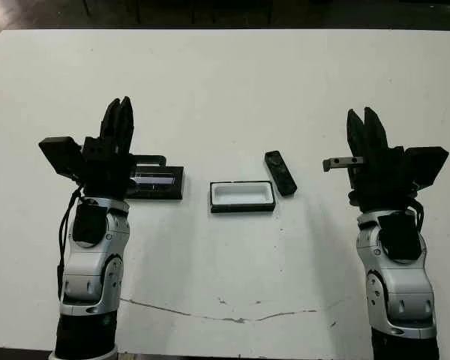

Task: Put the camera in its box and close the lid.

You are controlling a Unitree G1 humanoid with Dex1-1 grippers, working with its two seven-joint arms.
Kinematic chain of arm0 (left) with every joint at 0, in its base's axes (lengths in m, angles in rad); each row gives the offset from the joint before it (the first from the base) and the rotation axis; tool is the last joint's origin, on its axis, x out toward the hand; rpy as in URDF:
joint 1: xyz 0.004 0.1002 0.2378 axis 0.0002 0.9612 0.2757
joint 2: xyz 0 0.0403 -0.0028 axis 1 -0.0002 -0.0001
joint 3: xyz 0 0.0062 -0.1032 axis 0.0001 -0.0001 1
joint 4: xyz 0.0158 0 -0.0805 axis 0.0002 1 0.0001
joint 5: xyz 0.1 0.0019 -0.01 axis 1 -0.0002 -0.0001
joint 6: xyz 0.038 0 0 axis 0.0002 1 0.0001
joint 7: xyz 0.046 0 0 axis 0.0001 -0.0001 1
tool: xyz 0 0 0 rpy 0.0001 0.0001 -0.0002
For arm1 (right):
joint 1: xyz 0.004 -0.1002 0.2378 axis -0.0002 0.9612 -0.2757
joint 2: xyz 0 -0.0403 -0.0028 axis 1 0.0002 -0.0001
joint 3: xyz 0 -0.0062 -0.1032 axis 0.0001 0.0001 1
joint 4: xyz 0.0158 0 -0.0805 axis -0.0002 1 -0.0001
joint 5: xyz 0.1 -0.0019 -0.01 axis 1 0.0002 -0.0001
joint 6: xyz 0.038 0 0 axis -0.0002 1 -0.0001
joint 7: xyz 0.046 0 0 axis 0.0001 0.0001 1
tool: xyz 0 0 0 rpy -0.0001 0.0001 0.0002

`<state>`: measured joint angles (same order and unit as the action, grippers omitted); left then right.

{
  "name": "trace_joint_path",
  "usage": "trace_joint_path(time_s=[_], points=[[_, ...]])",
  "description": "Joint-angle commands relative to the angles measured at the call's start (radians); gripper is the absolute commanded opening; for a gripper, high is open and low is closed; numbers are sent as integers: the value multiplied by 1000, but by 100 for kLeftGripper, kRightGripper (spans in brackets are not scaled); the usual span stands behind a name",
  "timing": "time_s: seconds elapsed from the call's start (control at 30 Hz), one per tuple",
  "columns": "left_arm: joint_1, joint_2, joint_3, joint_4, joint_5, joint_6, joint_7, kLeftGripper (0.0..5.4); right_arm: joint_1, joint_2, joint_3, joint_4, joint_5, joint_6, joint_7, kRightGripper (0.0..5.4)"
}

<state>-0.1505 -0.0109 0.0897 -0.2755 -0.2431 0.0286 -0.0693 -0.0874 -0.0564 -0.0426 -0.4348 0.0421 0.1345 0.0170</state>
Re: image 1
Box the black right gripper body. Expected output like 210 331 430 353
323 144 423 211

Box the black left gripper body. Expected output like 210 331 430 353
74 136 168 202

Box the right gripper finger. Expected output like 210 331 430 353
346 108 368 168
363 106 390 164

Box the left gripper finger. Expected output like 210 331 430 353
99 97 122 151
115 95 136 155

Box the black printed box lid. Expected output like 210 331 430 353
124 163 185 204

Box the slim black camera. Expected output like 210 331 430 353
263 149 299 197

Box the black box with white insert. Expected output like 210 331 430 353
209 181 278 215

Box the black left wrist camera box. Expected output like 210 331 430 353
37 136 87 185

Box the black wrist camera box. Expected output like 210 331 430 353
403 145 450 188
37 136 87 185

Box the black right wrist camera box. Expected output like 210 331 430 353
403 145 450 188

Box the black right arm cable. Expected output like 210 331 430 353
412 196 427 236

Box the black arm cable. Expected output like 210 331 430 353
412 196 427 236
55 187 84 301

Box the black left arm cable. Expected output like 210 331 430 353
55 187 84 301

